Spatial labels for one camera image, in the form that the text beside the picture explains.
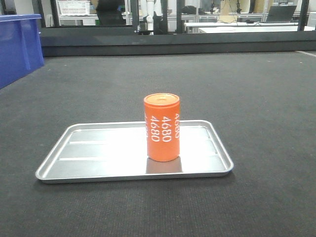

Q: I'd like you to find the orange capacitor with white digits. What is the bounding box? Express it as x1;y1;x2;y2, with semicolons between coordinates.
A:
144;93;180;162

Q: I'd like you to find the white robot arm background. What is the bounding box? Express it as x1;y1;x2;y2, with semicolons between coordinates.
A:
140;0;162;35

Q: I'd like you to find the silver metal tray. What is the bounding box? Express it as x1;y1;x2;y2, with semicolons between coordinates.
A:
35;120;234;183

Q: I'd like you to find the white table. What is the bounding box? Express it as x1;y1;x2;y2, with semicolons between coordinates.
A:
184;21;316;34

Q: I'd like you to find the black office chair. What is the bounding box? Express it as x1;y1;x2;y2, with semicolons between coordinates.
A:
96;0;126;26

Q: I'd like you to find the white basket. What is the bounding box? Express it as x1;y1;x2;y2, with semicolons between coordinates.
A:
57;0;90;16

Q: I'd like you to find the blue plastic crate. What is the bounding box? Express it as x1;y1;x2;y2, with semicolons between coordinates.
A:
0;14;44;88

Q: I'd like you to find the dark laptop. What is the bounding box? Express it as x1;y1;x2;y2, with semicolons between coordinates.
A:
265;5;296;23

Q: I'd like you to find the black conveyor rail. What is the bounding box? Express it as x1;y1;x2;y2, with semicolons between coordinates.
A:
39;27;316;57

